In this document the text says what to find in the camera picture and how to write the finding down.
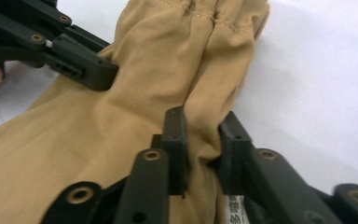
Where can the tan children's pants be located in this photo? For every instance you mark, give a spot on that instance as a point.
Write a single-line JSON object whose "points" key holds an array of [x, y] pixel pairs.
{"points": [[105, 140]]}

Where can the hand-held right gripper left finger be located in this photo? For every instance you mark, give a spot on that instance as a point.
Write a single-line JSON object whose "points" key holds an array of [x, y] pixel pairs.
{"points": [[155, 174]]}

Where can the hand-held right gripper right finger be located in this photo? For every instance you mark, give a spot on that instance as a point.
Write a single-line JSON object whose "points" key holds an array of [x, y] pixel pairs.
{"points": [[261, 177]]}

